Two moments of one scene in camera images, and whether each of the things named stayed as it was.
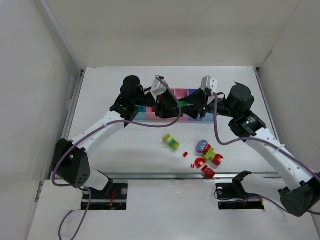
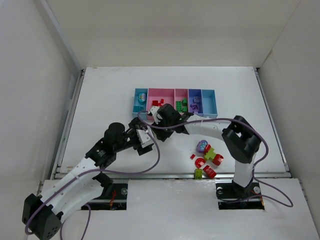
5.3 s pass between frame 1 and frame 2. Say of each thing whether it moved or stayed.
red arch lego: stayed
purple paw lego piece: stayed
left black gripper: moved
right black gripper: moved
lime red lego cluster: stayed
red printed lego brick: stayed
